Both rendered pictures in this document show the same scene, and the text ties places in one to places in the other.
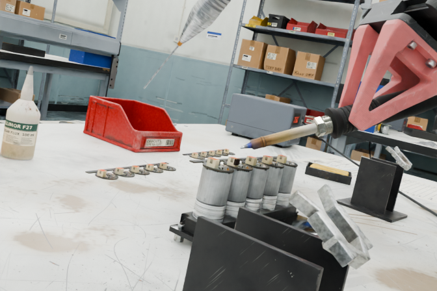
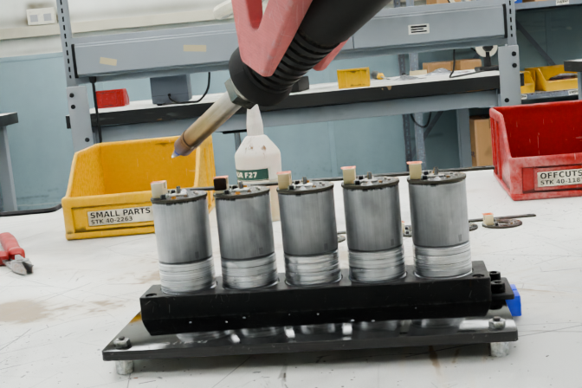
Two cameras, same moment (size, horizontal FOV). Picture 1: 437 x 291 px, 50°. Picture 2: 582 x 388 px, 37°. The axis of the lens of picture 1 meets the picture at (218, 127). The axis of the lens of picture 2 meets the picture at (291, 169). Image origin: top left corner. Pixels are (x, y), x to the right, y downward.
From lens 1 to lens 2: 0.43 m
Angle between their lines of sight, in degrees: 62
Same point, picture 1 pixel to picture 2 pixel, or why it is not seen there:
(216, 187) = (158, 230)
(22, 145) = not seen: hidden behind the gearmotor
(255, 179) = (285, 216)
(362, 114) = (247, 40)
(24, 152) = not seen: hidden behind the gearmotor
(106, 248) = (51, 323)
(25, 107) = (245, 146)
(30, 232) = (29, 300)
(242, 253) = not seen: outside the picture
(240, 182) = (224, 221)
